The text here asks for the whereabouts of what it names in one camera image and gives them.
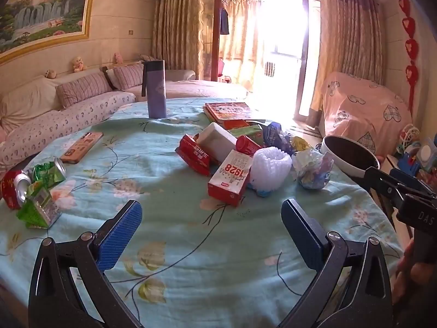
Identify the purple water bottle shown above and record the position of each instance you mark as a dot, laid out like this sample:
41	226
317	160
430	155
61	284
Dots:
157	92

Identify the person's right hand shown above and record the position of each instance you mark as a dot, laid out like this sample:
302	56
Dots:
420	280

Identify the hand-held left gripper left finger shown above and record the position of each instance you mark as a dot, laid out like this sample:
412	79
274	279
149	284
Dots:
119	235

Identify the round dark trash bin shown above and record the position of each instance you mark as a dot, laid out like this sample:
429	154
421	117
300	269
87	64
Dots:
348	157

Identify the beige patterned curtain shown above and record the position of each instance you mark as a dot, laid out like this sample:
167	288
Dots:
177	30
348	34

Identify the white foam block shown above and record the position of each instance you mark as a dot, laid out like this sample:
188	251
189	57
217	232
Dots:
215	140

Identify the crushed green can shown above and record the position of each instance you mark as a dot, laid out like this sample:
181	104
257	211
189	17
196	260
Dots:
47	172

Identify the red heart wall decoration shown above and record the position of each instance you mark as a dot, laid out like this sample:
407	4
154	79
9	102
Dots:
409	47

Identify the dark hanging garment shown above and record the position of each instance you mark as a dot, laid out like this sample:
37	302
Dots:
224	20

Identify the white pillow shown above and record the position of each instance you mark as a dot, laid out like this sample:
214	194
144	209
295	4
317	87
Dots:
27	99

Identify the small striped pillow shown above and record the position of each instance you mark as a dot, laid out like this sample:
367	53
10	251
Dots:
129	75

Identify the pink bag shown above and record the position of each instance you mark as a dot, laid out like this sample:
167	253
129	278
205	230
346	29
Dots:
221	67

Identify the pink heart print cover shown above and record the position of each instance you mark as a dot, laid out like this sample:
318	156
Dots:
362	109

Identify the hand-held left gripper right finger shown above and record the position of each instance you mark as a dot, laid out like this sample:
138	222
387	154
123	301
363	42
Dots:
300	235

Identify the red packet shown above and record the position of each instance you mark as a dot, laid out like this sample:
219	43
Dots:
193	155

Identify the red and white box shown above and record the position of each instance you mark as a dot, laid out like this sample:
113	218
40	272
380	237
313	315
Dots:
230	177

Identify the white blue wrapper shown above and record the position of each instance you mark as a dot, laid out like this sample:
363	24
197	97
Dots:
312	169

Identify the green drink carton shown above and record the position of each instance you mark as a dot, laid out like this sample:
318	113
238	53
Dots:
247	130

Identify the blue foil wrapper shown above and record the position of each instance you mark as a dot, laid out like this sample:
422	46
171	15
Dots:
275	136

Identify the large striped pillow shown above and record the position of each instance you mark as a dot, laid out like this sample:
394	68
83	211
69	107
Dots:
83	88

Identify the crushed green carton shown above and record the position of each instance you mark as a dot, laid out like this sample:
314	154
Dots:
39	208

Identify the sheer yellow curtain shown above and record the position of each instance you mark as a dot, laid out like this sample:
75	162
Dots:
244	34

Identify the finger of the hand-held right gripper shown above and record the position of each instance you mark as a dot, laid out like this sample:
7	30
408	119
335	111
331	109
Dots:
413	181
382	181

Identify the red drink can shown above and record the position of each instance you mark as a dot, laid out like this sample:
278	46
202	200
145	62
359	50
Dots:
247	145

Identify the yellow wrapper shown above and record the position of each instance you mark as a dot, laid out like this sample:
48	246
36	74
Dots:
301	143

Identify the white radiator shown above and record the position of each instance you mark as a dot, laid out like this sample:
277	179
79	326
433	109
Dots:
269	69

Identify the crushed red can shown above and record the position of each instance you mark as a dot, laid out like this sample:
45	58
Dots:
12	191

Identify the white foam fruit net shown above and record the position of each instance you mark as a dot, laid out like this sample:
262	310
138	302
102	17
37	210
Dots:
269	170

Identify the small plush toy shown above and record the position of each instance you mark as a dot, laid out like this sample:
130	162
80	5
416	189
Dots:
225	78

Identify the framed landscape painting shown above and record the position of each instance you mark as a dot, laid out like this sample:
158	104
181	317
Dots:
41	10

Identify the floral covered sofa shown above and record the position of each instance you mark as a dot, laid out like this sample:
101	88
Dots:
68	118

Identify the red picture book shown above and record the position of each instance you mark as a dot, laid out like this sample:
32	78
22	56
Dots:
227	111

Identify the pile of toys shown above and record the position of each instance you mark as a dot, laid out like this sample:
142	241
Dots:
414	150

